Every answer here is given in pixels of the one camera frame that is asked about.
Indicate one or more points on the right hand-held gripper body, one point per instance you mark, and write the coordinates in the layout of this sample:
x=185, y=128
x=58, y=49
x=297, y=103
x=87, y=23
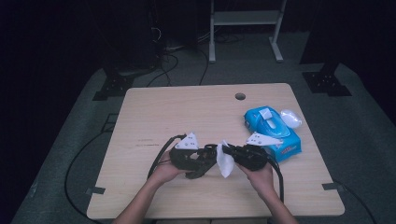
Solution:
x=253, y=157

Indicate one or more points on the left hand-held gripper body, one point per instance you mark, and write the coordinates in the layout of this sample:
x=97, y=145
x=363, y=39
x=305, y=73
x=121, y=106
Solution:
x=183, y=158

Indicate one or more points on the white wet wipe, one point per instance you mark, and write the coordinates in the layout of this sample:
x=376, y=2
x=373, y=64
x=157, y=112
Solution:
x=225, y=165

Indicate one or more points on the blue wet wipes pack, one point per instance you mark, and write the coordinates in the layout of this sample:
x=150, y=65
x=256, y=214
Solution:
x=291, y=146

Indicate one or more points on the person's right hand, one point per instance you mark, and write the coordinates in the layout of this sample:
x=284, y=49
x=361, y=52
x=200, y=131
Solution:
x=260, y=180

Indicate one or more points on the person's left hand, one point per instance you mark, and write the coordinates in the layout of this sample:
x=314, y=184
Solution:
x=165, y=174

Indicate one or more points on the black tape strip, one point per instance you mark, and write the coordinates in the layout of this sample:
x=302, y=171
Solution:
x=332, y=186
x=95, y=190

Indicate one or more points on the black stand base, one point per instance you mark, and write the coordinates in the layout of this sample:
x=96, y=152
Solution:
x=113, y=87
x=327, y=83

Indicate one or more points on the white metal stand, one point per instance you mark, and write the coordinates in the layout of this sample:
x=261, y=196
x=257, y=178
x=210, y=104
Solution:
x=246, y=18

